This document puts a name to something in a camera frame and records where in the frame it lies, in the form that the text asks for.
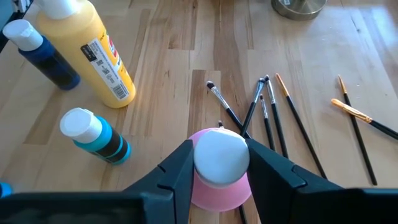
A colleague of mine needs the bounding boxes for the thin black brush gold ferrule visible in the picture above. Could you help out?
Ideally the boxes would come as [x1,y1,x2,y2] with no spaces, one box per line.
[337,74,378,187]

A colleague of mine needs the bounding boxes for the dark blue paint bottle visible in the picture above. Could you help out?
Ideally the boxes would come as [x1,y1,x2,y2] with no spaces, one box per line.
[2,19,81,91]

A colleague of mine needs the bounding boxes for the teal paint bottle black label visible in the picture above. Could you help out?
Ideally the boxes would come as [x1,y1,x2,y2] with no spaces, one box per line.
[59,107,132,166]

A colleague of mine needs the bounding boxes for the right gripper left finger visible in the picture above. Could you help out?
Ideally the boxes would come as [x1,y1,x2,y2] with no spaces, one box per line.
[123,139,195,224]

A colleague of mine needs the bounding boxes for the large yellow paint bottle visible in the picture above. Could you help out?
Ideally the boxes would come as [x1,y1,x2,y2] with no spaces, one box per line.
[33,0,137,109]

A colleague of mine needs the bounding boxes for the short black brush silver ferrule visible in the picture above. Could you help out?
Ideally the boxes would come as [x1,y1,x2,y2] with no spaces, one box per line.
[259,94,276,152]

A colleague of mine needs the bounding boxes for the pink paint bottle white cap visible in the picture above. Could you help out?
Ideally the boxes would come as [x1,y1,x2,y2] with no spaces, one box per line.
[188,126,252,213]

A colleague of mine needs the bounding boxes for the brass lamp white round top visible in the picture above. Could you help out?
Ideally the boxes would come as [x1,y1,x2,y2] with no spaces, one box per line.
[271,0,328,21]

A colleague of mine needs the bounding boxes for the black brush long silver ferrule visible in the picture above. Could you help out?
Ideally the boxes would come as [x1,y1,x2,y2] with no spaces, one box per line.
[239,77,266,138]

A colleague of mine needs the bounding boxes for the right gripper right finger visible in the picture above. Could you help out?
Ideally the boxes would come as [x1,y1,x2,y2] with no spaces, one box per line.
[244,138,343,224]

